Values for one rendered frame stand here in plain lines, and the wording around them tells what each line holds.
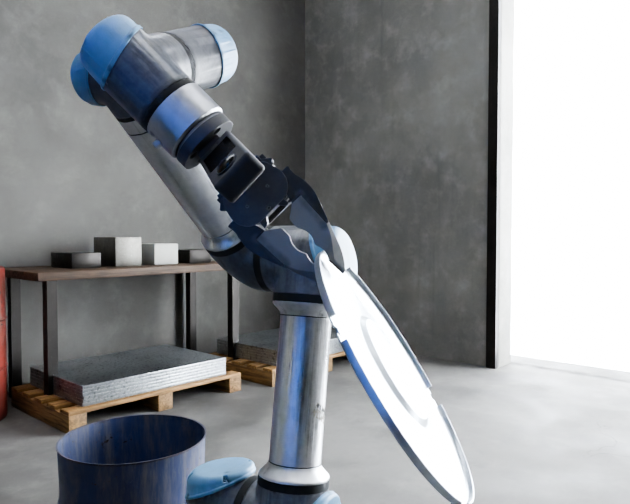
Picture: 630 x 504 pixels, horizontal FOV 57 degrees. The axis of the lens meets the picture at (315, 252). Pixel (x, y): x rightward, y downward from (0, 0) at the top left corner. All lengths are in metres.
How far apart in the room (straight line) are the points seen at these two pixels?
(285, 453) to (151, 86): 0.59
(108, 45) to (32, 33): 3.98
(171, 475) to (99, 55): 1.27
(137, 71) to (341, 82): 5.27
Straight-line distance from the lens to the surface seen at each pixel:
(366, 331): 0.59
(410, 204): 5.24
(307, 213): 0.61
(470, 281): 4.96
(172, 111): 0.63
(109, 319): 4.72
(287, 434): 0.95
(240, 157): 0.54
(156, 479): 1.71
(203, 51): 0.73
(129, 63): 0.66
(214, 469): 1.06
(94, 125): 4.69
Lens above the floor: 1.08
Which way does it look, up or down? 2 degrees down
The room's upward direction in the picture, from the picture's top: straight up
